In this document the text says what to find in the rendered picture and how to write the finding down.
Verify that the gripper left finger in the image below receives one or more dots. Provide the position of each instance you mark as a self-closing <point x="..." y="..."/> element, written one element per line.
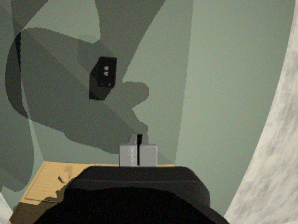
<point x="129" y="153"/>

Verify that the black 9v battery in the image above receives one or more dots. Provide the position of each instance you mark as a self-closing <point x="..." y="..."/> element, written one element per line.
<point x="107" y="71"/>

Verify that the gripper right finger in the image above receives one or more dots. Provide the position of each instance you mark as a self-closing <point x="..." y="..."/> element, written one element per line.
<point x="147" y="152"/>

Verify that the small wooden chest of drawers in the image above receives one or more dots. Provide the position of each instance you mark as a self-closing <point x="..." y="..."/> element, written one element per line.
<point x="23" y="199"/>

